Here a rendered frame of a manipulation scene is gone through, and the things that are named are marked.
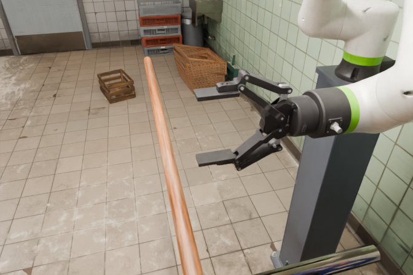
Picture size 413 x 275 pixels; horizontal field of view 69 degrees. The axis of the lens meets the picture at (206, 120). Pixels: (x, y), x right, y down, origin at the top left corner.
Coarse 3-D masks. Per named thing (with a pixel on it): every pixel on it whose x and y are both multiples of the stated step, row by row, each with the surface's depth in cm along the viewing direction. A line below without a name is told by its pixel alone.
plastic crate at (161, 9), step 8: (144, 0) 449; (152, 0) 452; (160, 0) 455; (168, 0) 458; (176, 0) 456; (144, 8) 455; (152, 8) 458; (160, 8) 461; (168, 8) 463; (176, 8) 430; (144, 16) 425
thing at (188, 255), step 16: (144, 64) 116; (160, 112) 83; (160, 128) 76; (160, 144) 72; (176, 176) 62; (176, 192) 58; (176, 208) 54; (176, 224) 52; (176, 240) 50; (192, 240) 49; (192, 256) 46; (192, 272) 44
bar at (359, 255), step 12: (336, 252) 51; (348, 252) 50; (360, 252) 50; (372, 252) 50; (300, 264) 49; (312, 264) 48; (324, 264) 49; (336, 264) 49; (348, 264) 49; (360, 264) 50
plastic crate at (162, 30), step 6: (144, 30) 467; (150, 30) 467; (156, 30) 439; (162, 30) 466; (168, 30) 466; (174, 30) 468; (180, 30) 447; (144, 36) 440; (150, 36) 443; (156, 36) 445
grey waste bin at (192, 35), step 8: (184, 16) 450; (200, 16) 452; (184, 24) 458; (200, 24) 459; (184, 32) 465; (192, 32) 460; (200, 32) 465; (184, 40) 472; (192, 40) 466; (200, 40) 472
